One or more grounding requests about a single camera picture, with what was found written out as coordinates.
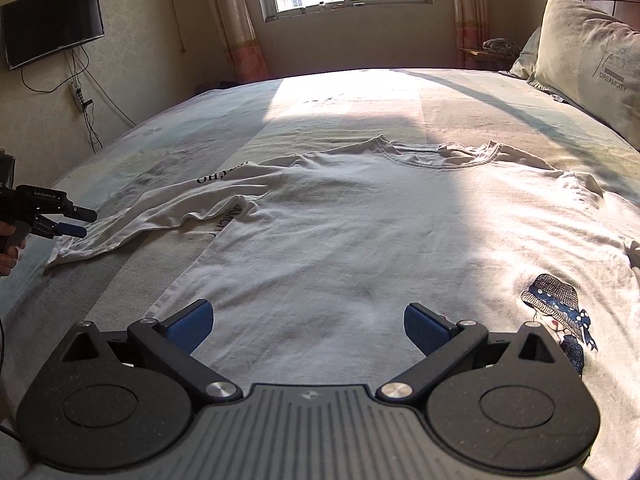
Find white printed t-shirt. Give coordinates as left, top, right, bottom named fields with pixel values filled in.
left=44, top=135, right=640, bottom=476

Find grey bundled cloth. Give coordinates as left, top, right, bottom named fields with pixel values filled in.
left=482, top=37, right=524, bottom=56

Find black wall cables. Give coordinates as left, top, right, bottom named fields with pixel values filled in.
left=20, top=45, right=137, bottom=154

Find bed with pastel sheet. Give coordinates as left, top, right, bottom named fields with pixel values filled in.
left=0, top=67, right=640, bottom=480

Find person's left hand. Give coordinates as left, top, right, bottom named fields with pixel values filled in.
left=0, top=223, right=27, bottom=279

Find black wall television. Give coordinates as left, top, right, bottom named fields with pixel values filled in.
left=0, top=0, right=106, bottom=71

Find large beige pillow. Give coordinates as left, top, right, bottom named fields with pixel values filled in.
left=527, top=0, right=640, bottom=152

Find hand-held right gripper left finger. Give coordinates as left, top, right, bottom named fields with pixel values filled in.
left=61, top=299, right=241, bottom=407

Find wooden nightstand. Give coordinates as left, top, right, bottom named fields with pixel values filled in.
left=460, top=47, right=516, bottom=72

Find pink patterned curtain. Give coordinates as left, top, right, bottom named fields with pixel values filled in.
left=447, top=0, right=492, bottom=69
left=195, top=0, right=272, bottom=84

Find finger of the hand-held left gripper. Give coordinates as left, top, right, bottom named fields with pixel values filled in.
left=62, top=203, right=99, bottom=223
left=36, top=214, right=89, bottom=240

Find white power strip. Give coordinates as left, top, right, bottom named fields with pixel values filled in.
left=70, top=80, right=94, bottom=111

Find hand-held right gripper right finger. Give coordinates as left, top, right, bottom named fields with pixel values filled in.
left=376, top=302, right=557, bottom=405

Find grey pillow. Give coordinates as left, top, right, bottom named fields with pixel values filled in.
left=500, top=25, right=544, bottom=81

